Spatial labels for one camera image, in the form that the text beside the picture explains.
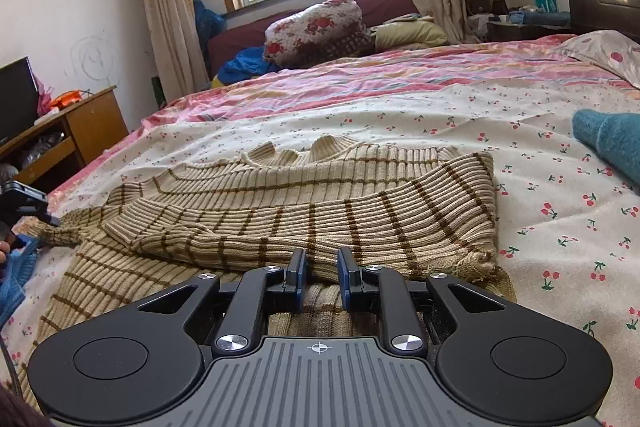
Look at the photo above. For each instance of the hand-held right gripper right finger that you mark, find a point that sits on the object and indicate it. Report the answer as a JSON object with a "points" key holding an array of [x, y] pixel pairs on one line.
{"points": [[345, 278]]}

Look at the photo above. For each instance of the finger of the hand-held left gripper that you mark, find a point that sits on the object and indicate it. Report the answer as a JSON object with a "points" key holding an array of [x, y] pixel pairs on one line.
{"points": [[47, 219]]}

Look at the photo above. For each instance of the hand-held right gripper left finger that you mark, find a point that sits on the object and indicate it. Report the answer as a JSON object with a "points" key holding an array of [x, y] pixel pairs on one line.
{"points": [[299, 276]]}

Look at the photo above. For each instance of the beige striped knit sweater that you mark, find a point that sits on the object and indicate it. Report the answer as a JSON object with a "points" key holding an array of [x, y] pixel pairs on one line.
{"points": [[310, 202]]}

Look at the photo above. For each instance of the person's left hand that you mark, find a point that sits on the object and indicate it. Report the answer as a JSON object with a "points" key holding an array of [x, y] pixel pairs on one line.
{"points": [[2, 252]]}

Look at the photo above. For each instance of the clear plastic bag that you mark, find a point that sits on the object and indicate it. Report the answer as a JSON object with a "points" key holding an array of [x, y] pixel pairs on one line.
{"points": [[42, 149]]}

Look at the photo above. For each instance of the blue knit garment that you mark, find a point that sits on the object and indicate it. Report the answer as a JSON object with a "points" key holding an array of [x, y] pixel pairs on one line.
{"points": [[17, 277]]}

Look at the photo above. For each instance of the wooden cabinet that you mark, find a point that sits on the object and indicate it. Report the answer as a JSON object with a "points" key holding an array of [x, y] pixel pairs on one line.
{"points": [[85, 127]]}

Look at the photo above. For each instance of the black television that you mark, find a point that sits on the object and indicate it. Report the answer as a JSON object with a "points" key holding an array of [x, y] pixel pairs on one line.
{"points": [[16, 102]]}

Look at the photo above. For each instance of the pink plastic bag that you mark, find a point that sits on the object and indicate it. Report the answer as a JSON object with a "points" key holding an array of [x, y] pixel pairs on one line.
{"points": [[44, 94]]}

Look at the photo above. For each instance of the orange toy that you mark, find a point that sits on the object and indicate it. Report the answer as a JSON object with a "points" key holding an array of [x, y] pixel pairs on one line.
{"points": [[66, 99]]}

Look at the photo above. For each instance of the bed with cherry print sheet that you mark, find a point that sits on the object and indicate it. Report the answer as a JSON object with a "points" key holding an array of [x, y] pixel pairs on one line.
{"points": [[400, 107]]}

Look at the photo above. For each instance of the person's dark red clothing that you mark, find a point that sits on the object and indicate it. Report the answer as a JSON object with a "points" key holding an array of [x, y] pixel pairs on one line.
{"points": [[20, 409]]}

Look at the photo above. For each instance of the yellow round object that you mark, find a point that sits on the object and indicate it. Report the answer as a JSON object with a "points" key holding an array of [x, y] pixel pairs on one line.
{"points": [[216, 82]]}

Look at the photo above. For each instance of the blue crumpled cloth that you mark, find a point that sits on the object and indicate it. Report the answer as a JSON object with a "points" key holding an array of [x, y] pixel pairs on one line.
{"points": [[245, 64]]}

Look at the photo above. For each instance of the folded floral quilt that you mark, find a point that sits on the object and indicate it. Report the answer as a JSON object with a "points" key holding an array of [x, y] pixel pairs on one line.
{"points": [[315, 29]]}

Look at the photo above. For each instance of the blue plastic bag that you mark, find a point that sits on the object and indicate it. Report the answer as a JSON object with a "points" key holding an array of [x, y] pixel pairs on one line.
{"points": [[207, 24]]}

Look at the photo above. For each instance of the yellow-green pillow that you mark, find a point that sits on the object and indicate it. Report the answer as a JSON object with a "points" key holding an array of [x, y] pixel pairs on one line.
{"points": [[410, 34]]}

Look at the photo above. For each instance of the maroon bench cushion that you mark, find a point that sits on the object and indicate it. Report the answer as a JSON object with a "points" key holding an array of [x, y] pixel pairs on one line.
{"points": [[385, 4]]}

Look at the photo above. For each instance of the teal fuzzy garment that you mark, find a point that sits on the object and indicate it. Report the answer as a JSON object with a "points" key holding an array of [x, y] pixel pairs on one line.
{"points": [[612, 142]]}

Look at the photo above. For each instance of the brown bag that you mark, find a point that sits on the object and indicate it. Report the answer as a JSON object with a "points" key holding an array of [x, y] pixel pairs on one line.
{"points": [[484, 4]]}

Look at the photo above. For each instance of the dark nightstand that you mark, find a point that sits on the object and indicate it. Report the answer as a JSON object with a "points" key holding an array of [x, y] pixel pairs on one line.
{"points": [[530, 29]]}

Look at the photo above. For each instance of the pink dotted pillow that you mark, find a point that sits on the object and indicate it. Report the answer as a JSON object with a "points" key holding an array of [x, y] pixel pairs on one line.
{"points": [[602, 52]]}

